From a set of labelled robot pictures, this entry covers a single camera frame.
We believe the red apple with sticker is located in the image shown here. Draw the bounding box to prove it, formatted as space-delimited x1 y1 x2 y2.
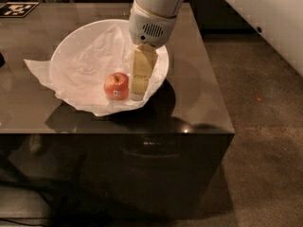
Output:
103 73 129 100

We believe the dark glossy cabinet table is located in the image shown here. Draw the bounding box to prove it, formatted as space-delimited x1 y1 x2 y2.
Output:
1 4 234 219

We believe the white crumpled paper sheet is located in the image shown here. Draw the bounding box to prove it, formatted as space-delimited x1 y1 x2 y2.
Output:
24 25 166 117

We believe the dark object at table edge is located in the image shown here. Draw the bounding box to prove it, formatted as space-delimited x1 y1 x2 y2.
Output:
0 52 6 68

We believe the white bowl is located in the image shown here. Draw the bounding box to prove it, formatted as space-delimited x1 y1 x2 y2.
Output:
49 18 170 115

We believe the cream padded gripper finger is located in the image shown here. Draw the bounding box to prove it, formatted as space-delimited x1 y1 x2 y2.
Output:
129 44 158 101

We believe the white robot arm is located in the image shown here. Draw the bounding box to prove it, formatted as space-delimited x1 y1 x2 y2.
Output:
129 0 184 101

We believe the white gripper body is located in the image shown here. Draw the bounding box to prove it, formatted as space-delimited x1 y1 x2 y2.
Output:
129 2 176 47

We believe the black white fiducial marker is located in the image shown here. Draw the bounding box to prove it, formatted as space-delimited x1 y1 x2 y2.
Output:
0 2 39 18

